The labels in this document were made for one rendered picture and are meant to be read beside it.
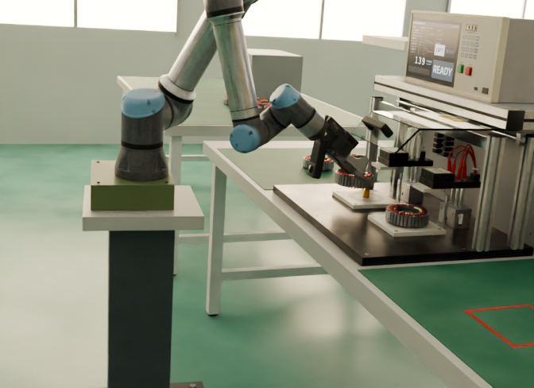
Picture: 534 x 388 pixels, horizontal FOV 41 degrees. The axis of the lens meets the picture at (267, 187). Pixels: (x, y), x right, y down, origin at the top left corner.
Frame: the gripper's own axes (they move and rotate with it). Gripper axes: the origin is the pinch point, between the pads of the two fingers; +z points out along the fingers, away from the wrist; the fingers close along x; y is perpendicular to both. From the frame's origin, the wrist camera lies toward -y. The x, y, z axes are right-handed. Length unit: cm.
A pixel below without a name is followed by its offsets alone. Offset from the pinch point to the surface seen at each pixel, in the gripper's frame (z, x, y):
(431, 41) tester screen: -12.8, -4.7, 41.1
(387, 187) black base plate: 18.5, 14.4, 6.1
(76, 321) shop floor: -2, 95, -111
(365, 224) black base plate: -0.4, -21.2, -9.6
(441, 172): 3.2, -26.6, 13.0
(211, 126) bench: -2, 133, -14
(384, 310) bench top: -10, -64, -23
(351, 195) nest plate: 3.6, 1.5, -4.8
